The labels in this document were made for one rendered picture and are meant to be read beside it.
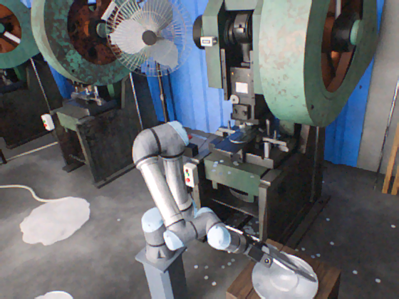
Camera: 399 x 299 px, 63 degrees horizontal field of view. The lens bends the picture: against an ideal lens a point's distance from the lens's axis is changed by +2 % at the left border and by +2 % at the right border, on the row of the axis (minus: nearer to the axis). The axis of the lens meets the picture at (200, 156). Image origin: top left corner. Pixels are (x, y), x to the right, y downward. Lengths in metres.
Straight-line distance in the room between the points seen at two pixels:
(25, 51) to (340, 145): 3.51
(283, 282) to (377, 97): 1.76
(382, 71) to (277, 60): 1.63
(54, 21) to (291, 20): 1.74
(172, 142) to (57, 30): 1.49
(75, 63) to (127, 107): 0.77
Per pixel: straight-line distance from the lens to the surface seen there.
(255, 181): 1.80
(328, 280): 1.67
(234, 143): 1.81
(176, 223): 1.21
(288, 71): 1.28
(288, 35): 1.25
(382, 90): 2.86
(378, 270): 2.27
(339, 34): 1.54
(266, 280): 1.62
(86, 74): 2.67
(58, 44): 2.57
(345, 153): 3.10
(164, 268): 1.59
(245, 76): 1.76
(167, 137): 1.30
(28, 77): 4.64
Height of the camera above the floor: 1.61
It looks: 29 degrees down
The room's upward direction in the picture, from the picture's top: 7 degrees counter-clockwise
